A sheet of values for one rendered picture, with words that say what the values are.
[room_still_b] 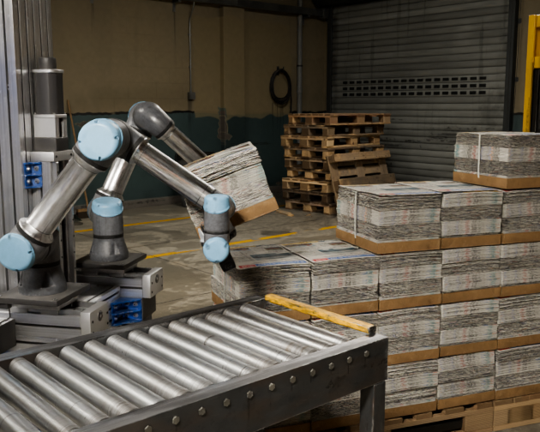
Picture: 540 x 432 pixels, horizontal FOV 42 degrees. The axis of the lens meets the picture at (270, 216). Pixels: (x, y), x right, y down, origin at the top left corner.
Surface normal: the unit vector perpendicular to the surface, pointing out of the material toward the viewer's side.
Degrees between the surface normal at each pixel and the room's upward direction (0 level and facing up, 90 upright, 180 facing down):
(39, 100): 90
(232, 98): 90
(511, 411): 90
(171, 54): 90
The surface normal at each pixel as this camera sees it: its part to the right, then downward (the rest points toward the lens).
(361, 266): 0.35, 0.14
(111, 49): 0.65, 0.12
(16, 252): -0.15, 0.26
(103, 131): 0.00, 0.06
